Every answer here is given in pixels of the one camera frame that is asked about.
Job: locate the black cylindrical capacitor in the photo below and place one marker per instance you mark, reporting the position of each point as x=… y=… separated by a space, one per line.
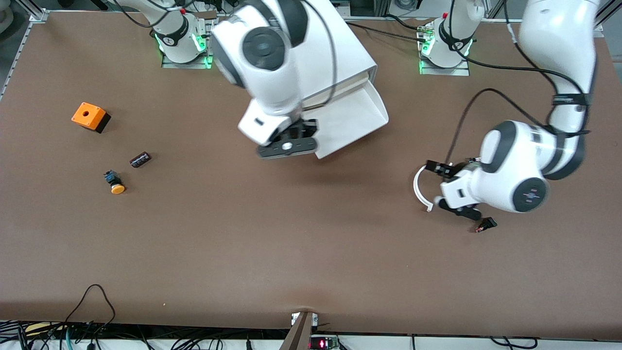
x=140 y=159

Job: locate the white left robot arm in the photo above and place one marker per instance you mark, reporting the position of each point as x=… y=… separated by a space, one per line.
x=559 y=48

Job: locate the grey camera support post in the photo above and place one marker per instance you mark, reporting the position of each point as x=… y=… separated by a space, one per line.
x=299 y=335

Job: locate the aluminium table edge rail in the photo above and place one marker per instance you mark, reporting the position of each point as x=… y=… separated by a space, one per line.
x=19 y=53

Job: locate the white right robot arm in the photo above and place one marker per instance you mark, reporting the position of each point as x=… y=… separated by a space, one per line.
x=272 y=82

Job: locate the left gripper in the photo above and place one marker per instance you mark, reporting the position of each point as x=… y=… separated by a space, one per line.
x=455 y=170

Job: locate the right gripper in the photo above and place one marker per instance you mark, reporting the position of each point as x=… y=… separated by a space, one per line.
x=304 y=130

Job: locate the device with red display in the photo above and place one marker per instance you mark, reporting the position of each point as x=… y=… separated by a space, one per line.
x=323 y=343

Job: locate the yellow mushroom push button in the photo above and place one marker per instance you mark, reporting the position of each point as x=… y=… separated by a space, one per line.
x=116 y=188

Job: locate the orange box with hole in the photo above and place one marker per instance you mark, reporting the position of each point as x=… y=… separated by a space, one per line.
x=92 y=121

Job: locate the aluminium frame corner bracket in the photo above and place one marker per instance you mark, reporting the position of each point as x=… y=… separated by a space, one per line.
x=39 y=16

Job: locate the small black rocker switch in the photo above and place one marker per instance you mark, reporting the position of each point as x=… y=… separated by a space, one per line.
x=488 y=223

